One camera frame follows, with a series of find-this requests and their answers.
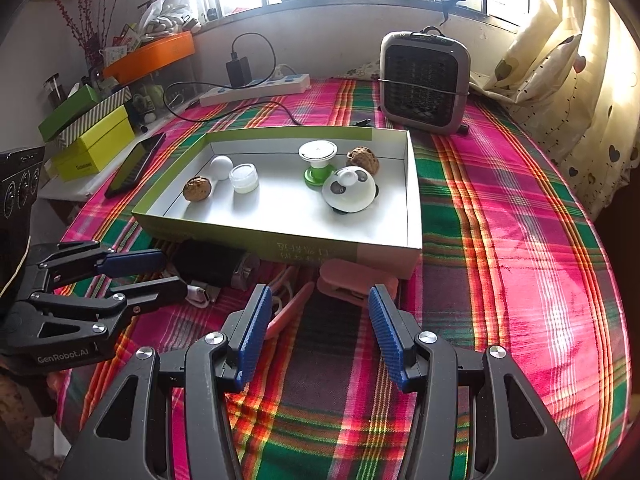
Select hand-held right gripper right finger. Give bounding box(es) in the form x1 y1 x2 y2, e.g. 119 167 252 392
367 284 583 480

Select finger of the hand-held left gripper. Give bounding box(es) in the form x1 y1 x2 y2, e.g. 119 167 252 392
22 241 167 301
20 276 188 341

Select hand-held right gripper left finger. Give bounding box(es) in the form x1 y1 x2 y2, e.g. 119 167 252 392
60 283 275 480

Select pink clip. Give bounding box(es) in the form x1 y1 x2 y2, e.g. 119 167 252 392
318 259 400 306
265 281 316 341

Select white usb cable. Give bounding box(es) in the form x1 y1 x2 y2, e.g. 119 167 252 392
186 260 321 313

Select black rectangular device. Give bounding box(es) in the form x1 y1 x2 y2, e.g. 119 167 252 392
172 239 261 291

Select large brown walnut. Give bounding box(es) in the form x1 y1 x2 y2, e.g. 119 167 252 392
182 176 216 203

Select green white cardboard box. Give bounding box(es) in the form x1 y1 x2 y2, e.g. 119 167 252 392
131 126 423 279

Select white round knob gadget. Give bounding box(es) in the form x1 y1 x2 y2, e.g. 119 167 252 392
210 156 234 182

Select clear round cream jar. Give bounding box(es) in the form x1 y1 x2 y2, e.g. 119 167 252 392
229 163 260 194

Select white panda massager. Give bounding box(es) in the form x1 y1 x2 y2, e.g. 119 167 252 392
321 167 380 216

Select small brown walnut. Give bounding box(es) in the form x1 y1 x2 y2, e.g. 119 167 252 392
346 146 382 176

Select green white mushroom massager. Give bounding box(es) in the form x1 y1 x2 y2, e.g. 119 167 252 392
298 141 339 192

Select black smartphone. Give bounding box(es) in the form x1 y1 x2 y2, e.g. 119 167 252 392
104 132 167 199

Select yellow green cardboard box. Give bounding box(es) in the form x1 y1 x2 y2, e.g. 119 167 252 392
50 105 137 183

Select striped cardboard box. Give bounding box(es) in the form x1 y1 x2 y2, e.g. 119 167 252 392
47 85 133 151

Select dark glass jar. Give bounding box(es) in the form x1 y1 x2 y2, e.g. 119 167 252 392
42 74 68 111

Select clear glass tank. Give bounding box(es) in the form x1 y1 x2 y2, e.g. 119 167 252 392
127 52 198 121

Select orange bin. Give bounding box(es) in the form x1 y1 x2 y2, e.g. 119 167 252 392
102 30 196 86

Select colourful paper packets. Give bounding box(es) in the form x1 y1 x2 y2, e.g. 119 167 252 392
102 22 146 66

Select white power strip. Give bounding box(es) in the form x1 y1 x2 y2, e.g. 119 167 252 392
199 72 312 107

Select black charger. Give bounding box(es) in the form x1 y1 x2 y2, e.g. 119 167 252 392
226 52 252 88

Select red flower branches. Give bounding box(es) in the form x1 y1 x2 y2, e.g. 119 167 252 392
50 0 131 68

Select white plastic bags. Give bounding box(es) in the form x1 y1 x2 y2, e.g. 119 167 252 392
137 0 201 38

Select small grey space heater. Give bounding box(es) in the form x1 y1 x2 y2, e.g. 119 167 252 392
378 27 472 136

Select floral cloth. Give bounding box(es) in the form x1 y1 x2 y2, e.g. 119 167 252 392
342 57 383 81

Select cream heart print curtain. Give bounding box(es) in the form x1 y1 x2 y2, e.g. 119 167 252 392
467 0 640 221

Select black charger cable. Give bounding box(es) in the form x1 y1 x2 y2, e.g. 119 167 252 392
162 32 371 128

